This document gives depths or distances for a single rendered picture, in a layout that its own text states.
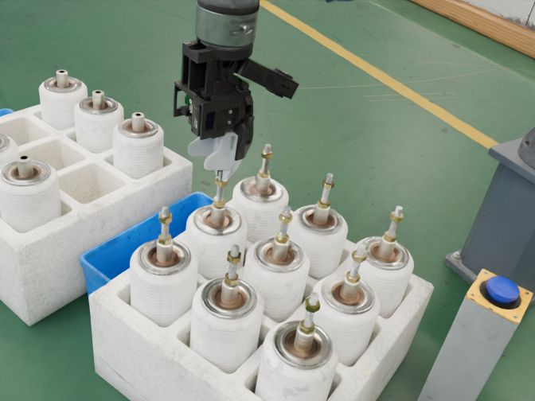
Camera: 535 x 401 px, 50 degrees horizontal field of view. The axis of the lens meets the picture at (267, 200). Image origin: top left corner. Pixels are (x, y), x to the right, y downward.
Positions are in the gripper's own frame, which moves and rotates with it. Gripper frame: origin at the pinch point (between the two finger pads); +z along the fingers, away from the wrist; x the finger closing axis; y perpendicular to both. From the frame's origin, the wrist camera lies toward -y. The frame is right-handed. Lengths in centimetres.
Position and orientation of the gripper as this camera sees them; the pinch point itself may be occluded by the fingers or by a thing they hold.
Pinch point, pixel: (225, 169)
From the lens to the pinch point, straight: 84.3
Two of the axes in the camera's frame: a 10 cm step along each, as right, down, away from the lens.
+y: -7.8, 2.8, -5.5
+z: -1.2, 8.0, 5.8
